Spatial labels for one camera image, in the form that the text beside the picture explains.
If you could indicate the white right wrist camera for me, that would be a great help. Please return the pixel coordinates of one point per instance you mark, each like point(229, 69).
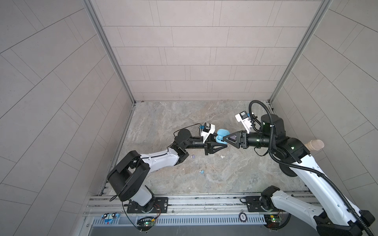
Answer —
point(245, 120)

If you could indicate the aluminium corner frame post left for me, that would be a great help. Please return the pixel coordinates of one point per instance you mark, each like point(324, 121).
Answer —
point(89, 7)

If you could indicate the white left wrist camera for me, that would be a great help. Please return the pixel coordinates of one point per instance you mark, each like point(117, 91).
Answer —
point(206, 130)

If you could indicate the light blue earbud charging case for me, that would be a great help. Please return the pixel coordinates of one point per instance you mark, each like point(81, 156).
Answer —
point(221, 133)

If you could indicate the right green circuit board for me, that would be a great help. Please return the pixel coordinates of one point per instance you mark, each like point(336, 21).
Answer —
point(272, 221)

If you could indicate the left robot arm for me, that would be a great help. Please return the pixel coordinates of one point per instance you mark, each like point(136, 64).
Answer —
point(128, 176)

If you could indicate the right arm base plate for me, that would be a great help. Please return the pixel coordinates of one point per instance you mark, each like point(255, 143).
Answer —
point(256, 204)

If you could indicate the green circuit board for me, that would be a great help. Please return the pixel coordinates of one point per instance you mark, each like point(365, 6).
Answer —
point(146, 223)
point(272, 221)

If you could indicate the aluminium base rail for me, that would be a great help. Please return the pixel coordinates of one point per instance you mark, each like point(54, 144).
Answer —
point(207, 204)

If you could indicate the black round stand base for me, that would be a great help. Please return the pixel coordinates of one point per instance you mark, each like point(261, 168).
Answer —
point(287, 171)

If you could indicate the aluminium corner frame post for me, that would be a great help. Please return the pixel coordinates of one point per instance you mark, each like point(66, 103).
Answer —
point(319, 14)
point(89, 7)

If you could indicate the aluminium corner frame post right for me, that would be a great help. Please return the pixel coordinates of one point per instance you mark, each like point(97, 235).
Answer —
point(319, 14)

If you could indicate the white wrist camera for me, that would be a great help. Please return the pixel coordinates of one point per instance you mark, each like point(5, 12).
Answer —
point(245, 120)
point(206, 130)

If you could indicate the beige wooden handle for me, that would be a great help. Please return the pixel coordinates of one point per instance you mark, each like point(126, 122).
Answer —
point(315, 145)

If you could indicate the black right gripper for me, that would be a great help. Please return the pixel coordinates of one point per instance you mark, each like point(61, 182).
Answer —
point(241, 139)

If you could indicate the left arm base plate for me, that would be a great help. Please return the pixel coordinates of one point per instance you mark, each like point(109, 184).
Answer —
point(155, 205)

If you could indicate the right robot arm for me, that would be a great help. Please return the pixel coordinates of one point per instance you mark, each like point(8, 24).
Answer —
point(336, 215)

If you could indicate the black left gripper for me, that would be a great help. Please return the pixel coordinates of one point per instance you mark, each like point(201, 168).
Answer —
point(207, 149)

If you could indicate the left green circuit board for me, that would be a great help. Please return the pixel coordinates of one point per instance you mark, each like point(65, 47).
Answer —
point(146, 223)

